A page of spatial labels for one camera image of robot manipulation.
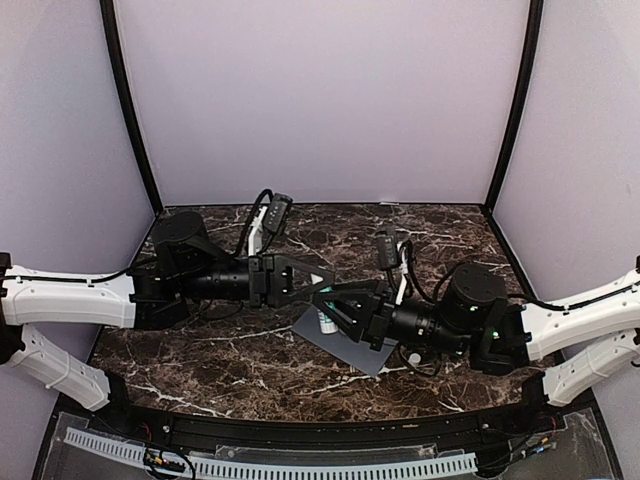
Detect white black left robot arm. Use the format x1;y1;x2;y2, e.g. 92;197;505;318
1;211;335;436

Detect black left frame post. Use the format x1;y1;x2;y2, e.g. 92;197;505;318
99;0;164;215

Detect black right frame post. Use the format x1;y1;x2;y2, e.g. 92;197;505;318
483;0;544;217

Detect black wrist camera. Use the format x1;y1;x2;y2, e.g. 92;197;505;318
375;227;400;271
262;193;293;236

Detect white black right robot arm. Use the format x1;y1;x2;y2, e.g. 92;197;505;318
313;263;639;434

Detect green white glue stick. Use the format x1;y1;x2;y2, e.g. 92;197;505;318
318;310;338;335

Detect white slotted cable duct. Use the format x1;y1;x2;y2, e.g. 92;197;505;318
63;428;478;479

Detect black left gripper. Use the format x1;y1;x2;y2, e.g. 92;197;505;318
179;253;337;310

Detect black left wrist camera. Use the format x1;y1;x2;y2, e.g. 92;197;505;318
262;193;293;236

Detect blue-grey envelope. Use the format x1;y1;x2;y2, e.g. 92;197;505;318
293;307;397;377

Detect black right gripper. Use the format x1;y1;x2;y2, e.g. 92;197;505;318
312;278;472;357

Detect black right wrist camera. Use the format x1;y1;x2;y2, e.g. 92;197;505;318
375;227;400;271

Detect white glue stick cap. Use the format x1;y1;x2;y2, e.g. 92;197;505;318
408;353;421;366

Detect black frame post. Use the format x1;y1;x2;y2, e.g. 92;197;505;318
483;0;544;217
99;0;164;215

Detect black front table rail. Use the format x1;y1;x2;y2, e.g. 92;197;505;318
94;394;556;454

